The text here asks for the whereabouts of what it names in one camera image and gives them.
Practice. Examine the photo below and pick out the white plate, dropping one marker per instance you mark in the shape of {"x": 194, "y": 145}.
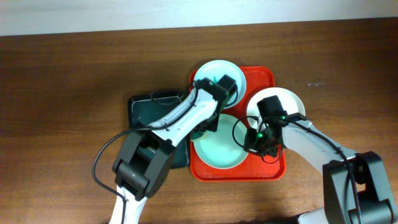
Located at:
{"x": 289, "y": 101}

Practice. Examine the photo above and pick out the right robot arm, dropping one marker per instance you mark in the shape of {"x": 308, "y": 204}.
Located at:
{"x": 356, "y": 188}

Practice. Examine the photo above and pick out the red plastic serving tray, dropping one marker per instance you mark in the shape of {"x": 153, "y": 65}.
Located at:
{"x": 252, "y": 169}

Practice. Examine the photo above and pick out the mint green plate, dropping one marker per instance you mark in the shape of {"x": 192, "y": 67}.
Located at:
{"x": 218, "y": 149}

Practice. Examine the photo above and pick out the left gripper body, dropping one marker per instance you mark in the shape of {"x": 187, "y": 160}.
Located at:
{"x": 211, "y": 124}

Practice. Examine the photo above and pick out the light blue plate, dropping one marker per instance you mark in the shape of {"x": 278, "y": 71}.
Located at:
{"x": 215, "y": 69}

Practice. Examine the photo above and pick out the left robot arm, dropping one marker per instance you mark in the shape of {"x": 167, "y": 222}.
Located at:
{"x": 147, "y": 153}

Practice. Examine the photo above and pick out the black rectangular tray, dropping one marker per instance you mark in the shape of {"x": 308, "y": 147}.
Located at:
{"x": 145, "y": 109}

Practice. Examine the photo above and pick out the green and yellow sponge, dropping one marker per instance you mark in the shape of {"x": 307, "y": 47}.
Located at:
{"x": 194, "y": 136}

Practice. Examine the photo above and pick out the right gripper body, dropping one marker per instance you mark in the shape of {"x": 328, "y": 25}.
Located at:
{"x": 260, "y": 142}

